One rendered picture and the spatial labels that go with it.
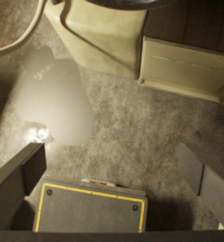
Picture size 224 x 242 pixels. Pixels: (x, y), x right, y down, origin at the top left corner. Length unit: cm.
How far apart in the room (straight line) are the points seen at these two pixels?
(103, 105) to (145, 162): 59
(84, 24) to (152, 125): 88
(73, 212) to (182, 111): 109
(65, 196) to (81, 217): 16
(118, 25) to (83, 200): 105
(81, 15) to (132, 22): 30
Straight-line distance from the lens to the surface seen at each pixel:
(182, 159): 17
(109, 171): 147
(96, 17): 113
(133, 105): 149
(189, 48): 106
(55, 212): 129
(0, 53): 97
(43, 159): 17
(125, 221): 121
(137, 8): 44
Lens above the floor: 145
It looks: 79 degrees down
